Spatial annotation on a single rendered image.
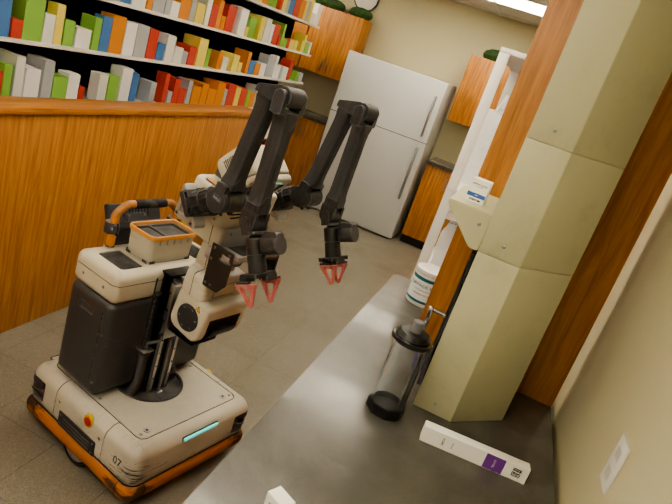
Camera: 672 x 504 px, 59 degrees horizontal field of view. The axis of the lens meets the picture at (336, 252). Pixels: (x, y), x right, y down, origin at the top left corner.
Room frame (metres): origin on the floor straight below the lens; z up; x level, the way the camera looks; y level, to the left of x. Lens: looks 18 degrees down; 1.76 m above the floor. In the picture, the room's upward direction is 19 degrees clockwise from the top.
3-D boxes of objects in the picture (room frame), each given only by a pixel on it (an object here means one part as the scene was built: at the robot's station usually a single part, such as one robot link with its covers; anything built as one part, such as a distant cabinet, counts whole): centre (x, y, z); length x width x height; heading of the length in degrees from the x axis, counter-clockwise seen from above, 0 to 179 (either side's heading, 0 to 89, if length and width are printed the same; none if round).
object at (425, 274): (2.25, -0.39, 1.02); 0.13 x 0.13 x 0.15
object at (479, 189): (1.56, -0.30, 1.54); 0.05 x 0.05 x 0.06; 72
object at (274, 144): (1.68, 0.26, 1.40); 0.11 x 0.06 x 0.43; 152
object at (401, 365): (1.37, -0.25, 1.06); 0.11 x 0.11 x 0.21
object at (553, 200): (1.57, -0.50, 1.33); 0.32 x 0.25 x 0.77; 167
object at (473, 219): (1.62, -0.32, 1.46); 0.32 x 0.12 x 0.10; 167
